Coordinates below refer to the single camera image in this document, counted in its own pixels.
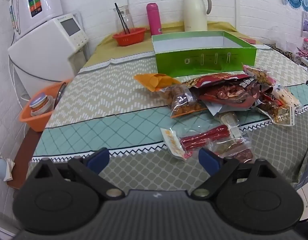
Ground crumpled white paper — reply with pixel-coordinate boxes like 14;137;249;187
0;148;16;182

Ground cream thermal jug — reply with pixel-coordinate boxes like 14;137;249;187
183;0;213;32

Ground red snack bag gold print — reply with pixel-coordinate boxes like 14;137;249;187
188;72;253;88

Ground white countertop water dispenser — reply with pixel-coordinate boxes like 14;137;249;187
7;12;90;91

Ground patterned tablecloth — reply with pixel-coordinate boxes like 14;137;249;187
29;45;308;189

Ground clear packet of yellow snacks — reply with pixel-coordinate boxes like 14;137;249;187
160;127;192;160

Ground wooden side bench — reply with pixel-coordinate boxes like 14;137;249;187
6;129;44;190

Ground pink-edged clear snack packet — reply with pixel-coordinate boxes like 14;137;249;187
242;64;277;86

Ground pink thermos bottle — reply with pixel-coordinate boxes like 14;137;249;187
146;2;163;36

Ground white candy packet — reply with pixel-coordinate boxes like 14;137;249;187
216;111;242;138

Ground white striped snack packet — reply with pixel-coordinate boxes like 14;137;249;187
273;84;301;111

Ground gold foil snack packet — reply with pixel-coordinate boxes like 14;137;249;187
258;99;297;126

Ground stacked bowls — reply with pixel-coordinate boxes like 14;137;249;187
29;92;55;117

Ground metal lid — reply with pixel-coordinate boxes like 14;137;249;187
53;81;68;106

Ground dark brown glossy snack bag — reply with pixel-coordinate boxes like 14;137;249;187
198;79;260;111

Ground red sausage packet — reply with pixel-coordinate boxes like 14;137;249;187
180;125;231;152

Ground red plastic colander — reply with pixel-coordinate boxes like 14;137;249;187
112;27;147;47

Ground glass carafe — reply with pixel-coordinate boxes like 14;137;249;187
112;5;135;34

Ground orange plastic basket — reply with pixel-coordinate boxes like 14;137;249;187
19;79;72;132

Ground wall photos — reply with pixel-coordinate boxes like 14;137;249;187
301;11;308;40

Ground clear packet of dark meat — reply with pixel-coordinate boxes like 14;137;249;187
211;140;254;165

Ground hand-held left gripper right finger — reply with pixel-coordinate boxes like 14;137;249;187
191;148;276;201

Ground clear packet of brown snacks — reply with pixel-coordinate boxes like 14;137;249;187
158;84;207;119

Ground white wall conduit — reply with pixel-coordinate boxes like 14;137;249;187
232;0;239;30

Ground yellow cloth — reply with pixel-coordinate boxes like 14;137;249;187
82;21;244;68

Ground white wall water purifier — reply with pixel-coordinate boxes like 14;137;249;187
9;0;63;35

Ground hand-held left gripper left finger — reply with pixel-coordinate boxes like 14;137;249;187
34;147;125;201

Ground green cardboard box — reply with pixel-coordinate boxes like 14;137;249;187
151;31;257;78

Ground black straws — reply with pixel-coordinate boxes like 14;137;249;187
114;2;131;34

